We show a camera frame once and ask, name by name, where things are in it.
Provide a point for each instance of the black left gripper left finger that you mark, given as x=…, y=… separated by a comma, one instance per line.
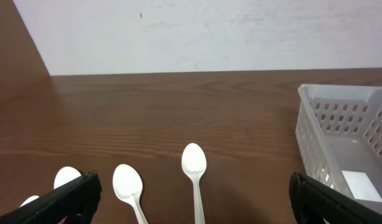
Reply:
x=74, y=202

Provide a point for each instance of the clear plastic perforated basket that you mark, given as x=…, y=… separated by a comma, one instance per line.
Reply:
x=339, y=127

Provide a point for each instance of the white plastic spoon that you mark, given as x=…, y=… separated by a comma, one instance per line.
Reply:
x=128, y=186
x=65, y=175
x=30, y=199
x=194, y=165

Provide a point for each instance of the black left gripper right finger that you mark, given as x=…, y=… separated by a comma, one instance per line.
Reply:
x=314, y=202

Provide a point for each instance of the white label sticker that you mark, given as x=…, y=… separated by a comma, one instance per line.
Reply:
x=361, y=186

